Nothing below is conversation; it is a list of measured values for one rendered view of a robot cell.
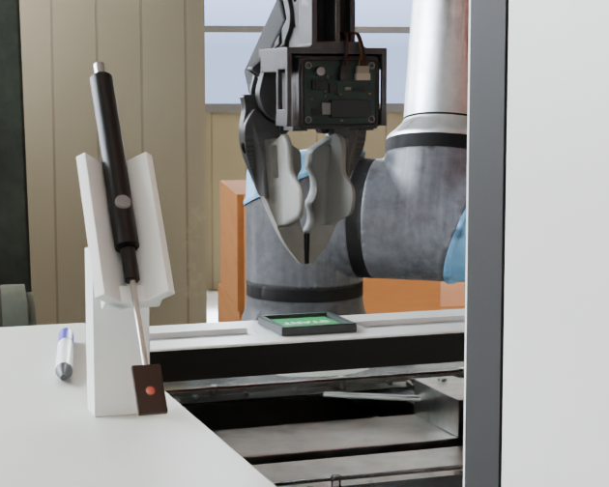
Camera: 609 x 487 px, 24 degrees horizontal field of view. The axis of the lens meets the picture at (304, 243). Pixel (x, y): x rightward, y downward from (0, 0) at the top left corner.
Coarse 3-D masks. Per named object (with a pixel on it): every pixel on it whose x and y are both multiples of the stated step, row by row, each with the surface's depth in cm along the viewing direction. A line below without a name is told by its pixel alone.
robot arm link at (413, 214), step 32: (416, 0) 135; (448, 0) 132; (416, 32) 134; (448, 32) 132; (416, 64) 134; (448, 64) 132; (416, 96) 133; (448, 96) 131; (416, 128) 131; (448, 128) 130; (384, 160) 134; (416, 160) 130; (448, 160) 129; (384, 192) 130; (416, 192) 129; (448, 192) 128; (384, 224) 130; (416, 224) 129; (448, 224) 128; (384, 256) 131; (416, 256) 130; (448, 256) 129
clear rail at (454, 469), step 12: (432, 468) 85; (444, 468) 85; (456, 468) 85; (300, 480) 82; (312, 480) 82; (324, 480) 82; (336, 480) 82; (348, 480) 83; (360, 480) 83; (372, 480) 83; (384, 480) 83
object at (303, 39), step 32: (288, 0) 96; (320, 0) 94; (352, 0) 94; (288, 32) 97; (320, 32) 94; (352, 32) 93; (256, 64) 98; (288, 64) 91; (320, 64) 92; (352, 64) 93; (384, 64) 94; (256, 96) 98; (288, 96) 92; (320, 96) 93; (352, 96) 93; (384, 96) 94; (288, 128) 95; (320, 128) 93; (352, 128) 94
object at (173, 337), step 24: (408, 312) 108; (432, 312) 108; (456, 312) 108; (168, 336) 99; (192, 336) 100; (216, 336) 100; (240, 336) 97; (264, 336) 97; (288, 336) 97; (312, 336) 97; (336, 336) 97; (360, 336) 97; (384, 336) 98
